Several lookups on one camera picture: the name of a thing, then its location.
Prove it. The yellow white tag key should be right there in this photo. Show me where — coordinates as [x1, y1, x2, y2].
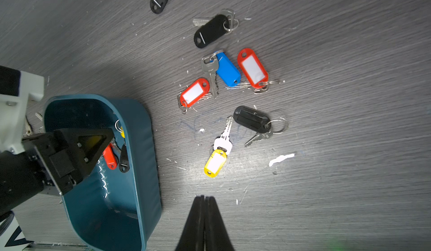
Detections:
[204, 116, 233, 178]

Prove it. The teal plastic storage box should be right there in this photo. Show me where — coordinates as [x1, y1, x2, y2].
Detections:
[44, 95, 162, 251]

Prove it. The blue tag key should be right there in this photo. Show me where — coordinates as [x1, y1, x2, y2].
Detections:
[201, 50, 241, 98]

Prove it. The red tag key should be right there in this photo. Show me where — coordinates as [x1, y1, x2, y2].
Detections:
[177, 78, 212, 114]
[226, 48, 281, 95]

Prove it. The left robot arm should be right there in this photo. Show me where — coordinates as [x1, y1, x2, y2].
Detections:
[1, 128, 114, 214]

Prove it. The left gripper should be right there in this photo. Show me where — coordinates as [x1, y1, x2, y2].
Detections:
[22, 128, 114, 196]

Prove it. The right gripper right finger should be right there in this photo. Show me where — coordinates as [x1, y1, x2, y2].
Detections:
[204, 197, 235, 251]

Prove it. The pile of keys in box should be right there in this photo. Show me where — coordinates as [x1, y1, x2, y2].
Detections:
[101, 120, 130, 173]

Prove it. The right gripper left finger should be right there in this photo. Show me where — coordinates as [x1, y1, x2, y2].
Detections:
[175, 196, 204, 251]

